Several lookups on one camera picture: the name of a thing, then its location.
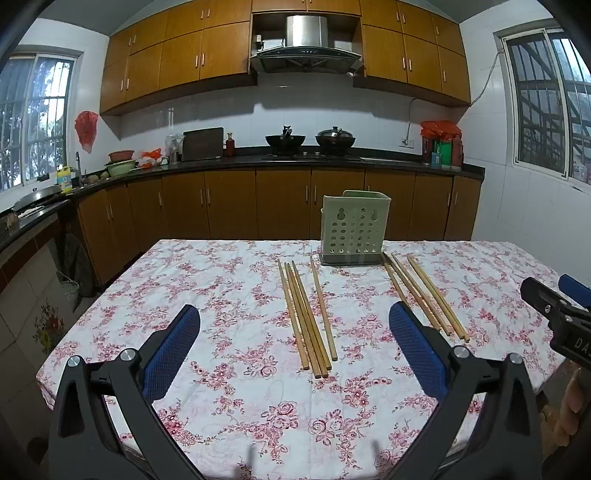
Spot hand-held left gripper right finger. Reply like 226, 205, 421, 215
389, 302, 543, 480

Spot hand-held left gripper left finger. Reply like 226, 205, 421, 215
48, 304, 204, 480

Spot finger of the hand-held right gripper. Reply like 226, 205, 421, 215
558, 274, 591, 309
521, 277, 591, 324

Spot wooden chopstick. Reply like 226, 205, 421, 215
409, 255, 471, 342
382, 253, 444, 331
278, 261, 309, 371
406, 255, 465, 340
390, 252, 453, 336
285, 263, 322, 379
291, 261, 332, 377
310, 258, 338, 361

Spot pale green perforated utensil holder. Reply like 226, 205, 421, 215
320, 189, 392, 267

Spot person's right hand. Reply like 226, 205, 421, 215
558, 364, 591, 457

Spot pink floral tablecloth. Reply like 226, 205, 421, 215
36, 239, 571, 480

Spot wooden base cabinets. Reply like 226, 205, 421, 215
76, 167, 483, 291

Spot green box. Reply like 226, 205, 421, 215
431, 141, 454, 168

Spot red bag on bottles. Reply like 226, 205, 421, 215
420, 121, 464, 167

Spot green basin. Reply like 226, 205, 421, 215
104, 159, 140, 177

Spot black kitchen countertop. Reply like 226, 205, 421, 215
0, 145, 485, 252

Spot clear plastic bag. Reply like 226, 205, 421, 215
165, 134, 185, 164

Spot flat metal pan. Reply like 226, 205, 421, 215
11, 185, 64, 213

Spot dark cutting board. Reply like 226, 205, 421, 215
182, 127, 225, 162

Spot black gas stove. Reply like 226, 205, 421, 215
262, 150, 363, 162

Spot black wok with lid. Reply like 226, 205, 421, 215
315, 126, 357, 156

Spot red hanging plastic bag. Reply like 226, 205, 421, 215
75, 110, 99, 153

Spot barred window beside sink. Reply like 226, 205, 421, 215
0, 52, 78, 193

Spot steel range hood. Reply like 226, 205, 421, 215
249, 15, 363, 75

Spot barred window with white frame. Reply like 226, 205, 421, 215
500, 28, 591, 184

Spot white wall cable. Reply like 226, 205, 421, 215
405, 52, 503, 141

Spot wooden wall cabinets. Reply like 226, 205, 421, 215
99, 0, 472, 116

